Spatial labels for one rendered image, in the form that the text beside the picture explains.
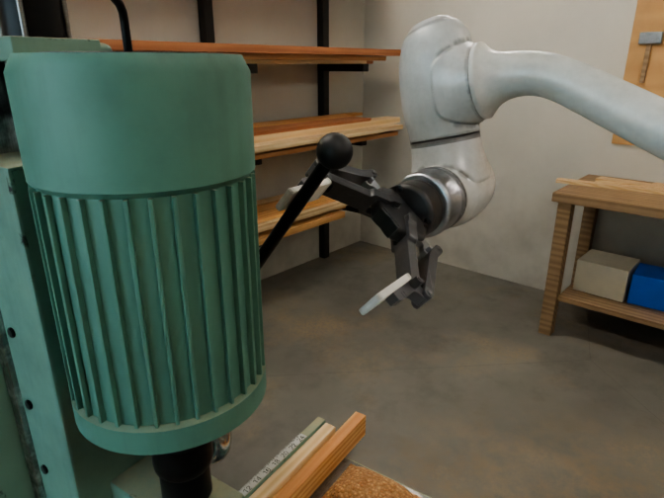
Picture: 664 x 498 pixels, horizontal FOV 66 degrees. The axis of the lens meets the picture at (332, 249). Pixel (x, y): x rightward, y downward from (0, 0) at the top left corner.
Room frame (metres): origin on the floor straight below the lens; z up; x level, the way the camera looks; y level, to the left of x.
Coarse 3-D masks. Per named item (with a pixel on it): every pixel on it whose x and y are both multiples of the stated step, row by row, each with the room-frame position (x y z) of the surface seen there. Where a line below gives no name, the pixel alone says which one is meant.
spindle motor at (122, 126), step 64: (64, 64) 0.33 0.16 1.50; (128, 64) 0.34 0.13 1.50; (192, 64) 0.36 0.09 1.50; (64, 128) 0.33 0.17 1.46; (128, 128) 0.33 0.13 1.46; (192, 128) 0.35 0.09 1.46; (64, 192) 0.34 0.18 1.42; (128, 192) 0.33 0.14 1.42; (192, 192) 0.35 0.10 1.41; (64, 256) 0.35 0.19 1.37; (128, 256) 0.34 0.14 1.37; (192, 256) 0.35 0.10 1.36; (256, 256) 0.42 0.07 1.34; (64, 320) 0.36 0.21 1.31; (128, 320) 0.34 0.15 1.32; (192, 320) 0.35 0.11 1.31; (256, 320) 0.41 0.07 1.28; (128, 384) 0.33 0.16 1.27; (192, 384) 0.34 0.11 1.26; (256, 384) 0.39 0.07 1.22; (128, 448) 0.33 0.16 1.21
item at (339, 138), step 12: (336, 132) 0.48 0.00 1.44; (324, 144) 0.47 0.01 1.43; (336, 144) 0.47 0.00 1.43; (348, 144) 0.47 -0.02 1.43; (324, 156) 0.47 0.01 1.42; (336, 156) 0.47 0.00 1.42; (348, 156) 0.47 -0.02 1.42; (324, 168) 0.48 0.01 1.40; (336, 168) 0.47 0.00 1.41; (312, 180) 0.49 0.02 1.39; (300, 192) 0.50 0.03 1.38; (312, 192) 0.50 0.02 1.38; (300, 204) 0.50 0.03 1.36; (288, 216) 0.51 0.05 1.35; (276, 228) 0.52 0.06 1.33; (288, 228) 0.52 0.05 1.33; (276, 240) 0.52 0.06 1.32; (264, 252) 0.53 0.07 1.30
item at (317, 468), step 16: (352, 416) 0.71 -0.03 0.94; (336, 432) 0.67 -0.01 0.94; (352, 432) 0.68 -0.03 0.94; (320, 448) 0.64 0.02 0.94; (336, 448) 0.64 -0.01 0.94; (352, 448) 0.68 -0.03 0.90; (304, 464) 0.60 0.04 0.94; (320, 464) 0.60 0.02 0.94; (336, 464) 0.64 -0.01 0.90; (304, 480) 0.57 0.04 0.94; (320, 480) 0.60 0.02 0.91; (288, 496) 0.54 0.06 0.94; (304, 496) 0.57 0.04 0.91
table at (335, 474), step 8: (344, 464) 0.64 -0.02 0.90; (360, 464) 0.65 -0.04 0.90; (336, 472) 0.63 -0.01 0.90; (328, 480) 0.61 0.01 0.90; (320, 488) 0.60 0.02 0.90; (328, 488) 0.60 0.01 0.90; (408, 488) 0.60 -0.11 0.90; (312, 496) 0.58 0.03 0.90; (320, 496) 0.58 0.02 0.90; (424, 496) 0.58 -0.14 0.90
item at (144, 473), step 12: (144, 456) 0.47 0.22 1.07; (132, 468) 0.46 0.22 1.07; (144, 468) 0.46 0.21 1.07; (120, 480) 0.44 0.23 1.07; (132, 480) 0.44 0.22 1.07; (144, 480) 0.44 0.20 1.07; (156, 480) 0.44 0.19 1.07; (216, 480) 0.44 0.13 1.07; (120, 492) 0.43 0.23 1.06; (132, 492) 0.42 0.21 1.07; (144, 492) 0.42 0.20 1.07; (156, 492) 0.42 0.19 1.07; (216, 492) 0.42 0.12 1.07; (228, 492) 0.42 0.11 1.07; (240, 492) 0.42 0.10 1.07
